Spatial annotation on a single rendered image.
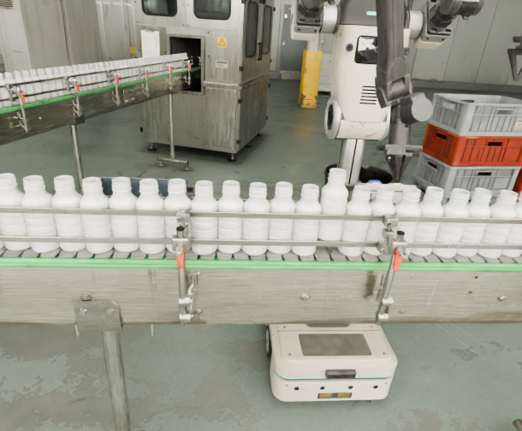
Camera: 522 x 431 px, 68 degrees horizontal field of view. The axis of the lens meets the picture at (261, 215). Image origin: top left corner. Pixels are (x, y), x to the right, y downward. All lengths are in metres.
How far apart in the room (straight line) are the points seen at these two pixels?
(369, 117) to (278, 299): 0.78
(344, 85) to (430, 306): 0.77
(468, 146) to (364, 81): 1.77
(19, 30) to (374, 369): 6.16
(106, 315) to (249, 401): 1.03
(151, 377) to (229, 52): 3.37
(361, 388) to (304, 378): 0.26
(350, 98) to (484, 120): 1.80
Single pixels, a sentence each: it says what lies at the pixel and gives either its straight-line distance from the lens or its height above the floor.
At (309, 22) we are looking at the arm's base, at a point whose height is 1.49.
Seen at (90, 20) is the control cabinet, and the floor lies 1.38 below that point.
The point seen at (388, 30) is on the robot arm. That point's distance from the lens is 1.03.
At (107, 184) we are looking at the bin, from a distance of 1.52.
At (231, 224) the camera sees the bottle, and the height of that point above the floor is 1.08.
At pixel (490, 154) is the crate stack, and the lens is 3.25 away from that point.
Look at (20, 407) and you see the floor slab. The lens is 2.04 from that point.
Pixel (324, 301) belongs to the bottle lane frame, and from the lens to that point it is 0.96.
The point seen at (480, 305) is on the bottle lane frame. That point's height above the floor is 0.88.
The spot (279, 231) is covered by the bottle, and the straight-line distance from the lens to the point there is 0.87.
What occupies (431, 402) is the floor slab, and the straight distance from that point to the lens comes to 2.08.
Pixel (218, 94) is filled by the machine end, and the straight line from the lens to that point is 4.50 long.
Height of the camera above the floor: 1.47
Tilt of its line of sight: 26 degrees down
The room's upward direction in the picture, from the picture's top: 4 degrees clockwise
